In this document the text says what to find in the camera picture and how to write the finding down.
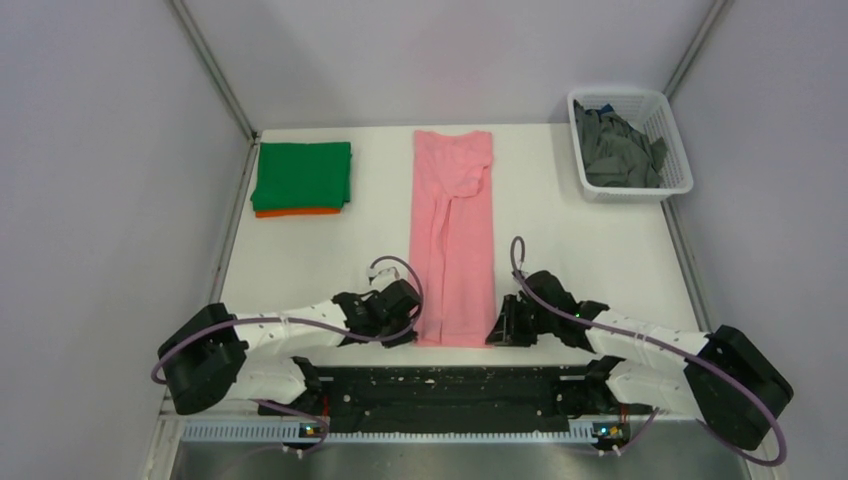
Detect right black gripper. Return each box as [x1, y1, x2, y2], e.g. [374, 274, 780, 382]
[486, 293, 557, 347]

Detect pink t shirt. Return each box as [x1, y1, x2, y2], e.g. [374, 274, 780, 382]
[409, 131, 497, 348]

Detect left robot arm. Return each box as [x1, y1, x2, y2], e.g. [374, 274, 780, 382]
[151, 279, 423, 415]

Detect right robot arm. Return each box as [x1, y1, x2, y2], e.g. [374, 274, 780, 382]
[486, 271, 794, 451]

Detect folded green t shirt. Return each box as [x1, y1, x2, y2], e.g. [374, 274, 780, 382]
[250, 142, 353, 212]

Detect folded orange t shirt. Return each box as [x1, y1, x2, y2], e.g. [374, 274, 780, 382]
[254, 207, 341, 218]

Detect grey t shirt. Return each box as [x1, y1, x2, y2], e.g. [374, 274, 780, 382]
[574, 102, 668, 188]

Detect white plastic basket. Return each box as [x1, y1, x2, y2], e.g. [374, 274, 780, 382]
[567, 87, 694, 204]

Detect blue garment in basket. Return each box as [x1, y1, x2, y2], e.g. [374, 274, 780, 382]
[597, 104, 615, 116]

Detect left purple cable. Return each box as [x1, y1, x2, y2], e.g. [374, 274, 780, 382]
[150, 255, 425, 455]

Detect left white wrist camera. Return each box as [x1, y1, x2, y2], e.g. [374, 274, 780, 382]
[367, 267, 400, 291]

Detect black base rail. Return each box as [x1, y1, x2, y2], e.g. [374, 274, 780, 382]
[289, 366, 651, 434]

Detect white slotted cable duct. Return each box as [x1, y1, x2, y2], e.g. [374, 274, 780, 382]
[180, 420, 624, 445]

